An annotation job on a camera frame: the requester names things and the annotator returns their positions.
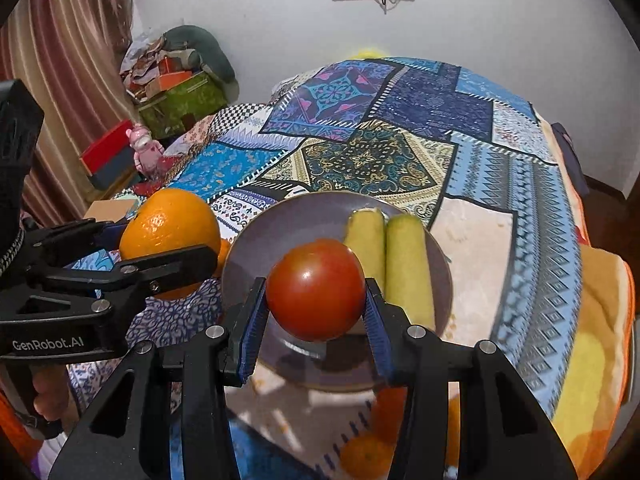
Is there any large orange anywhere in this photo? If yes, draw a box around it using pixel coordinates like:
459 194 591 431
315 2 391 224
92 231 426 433
119 189 222 301

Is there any dark cloth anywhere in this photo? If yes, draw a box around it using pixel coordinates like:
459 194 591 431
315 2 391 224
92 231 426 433
552 122 591 197

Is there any grey round plate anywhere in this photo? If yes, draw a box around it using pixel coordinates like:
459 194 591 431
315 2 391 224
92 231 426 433
221 192 455 393

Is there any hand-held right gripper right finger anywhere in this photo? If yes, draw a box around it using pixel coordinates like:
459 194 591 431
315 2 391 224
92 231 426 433
364 278 581 480

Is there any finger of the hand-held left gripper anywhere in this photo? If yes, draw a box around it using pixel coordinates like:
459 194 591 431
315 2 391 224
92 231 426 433
24 219 133 267
30 244 217 322

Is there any peeled cucumber piece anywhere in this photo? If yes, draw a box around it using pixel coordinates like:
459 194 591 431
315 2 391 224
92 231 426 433
344 208 388 292
385 214 437 333

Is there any striped brown curtain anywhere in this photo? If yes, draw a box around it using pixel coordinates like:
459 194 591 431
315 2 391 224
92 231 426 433
0 0 134 231

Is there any orange yellow blanket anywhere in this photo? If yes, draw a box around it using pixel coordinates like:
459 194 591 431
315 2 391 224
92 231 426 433
550 245 640 466

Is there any pink toy figure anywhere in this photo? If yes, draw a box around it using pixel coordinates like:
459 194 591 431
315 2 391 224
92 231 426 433
127 125 166 179

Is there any green patterned box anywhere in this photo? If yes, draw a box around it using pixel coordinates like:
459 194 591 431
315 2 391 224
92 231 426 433
137 72 229 141

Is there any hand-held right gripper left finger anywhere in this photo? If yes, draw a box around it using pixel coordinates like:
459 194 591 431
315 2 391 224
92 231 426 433
47 276 268 480

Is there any small orange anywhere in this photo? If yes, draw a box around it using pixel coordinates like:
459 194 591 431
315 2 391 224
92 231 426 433
340 435 397 480
212 237 233 279

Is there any red box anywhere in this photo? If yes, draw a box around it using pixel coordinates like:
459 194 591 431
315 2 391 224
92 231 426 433
80 120 139 175

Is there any red tomato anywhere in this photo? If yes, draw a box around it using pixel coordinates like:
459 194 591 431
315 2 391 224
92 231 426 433
265 241 367 343

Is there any person's left hand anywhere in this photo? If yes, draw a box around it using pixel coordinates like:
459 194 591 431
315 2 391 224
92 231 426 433
32 372 71 422

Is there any grey cushion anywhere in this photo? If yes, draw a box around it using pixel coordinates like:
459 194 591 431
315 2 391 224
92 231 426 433
162 25 239 97

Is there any cardboard box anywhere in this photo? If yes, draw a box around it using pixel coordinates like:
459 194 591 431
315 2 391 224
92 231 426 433
82 199 139 221

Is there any pile of clothes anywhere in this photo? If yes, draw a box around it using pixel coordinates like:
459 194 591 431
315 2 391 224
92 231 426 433
120 35 201 102

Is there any patchwork printed blanket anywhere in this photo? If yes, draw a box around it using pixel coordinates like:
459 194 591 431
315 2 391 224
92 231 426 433
67 57 593 480

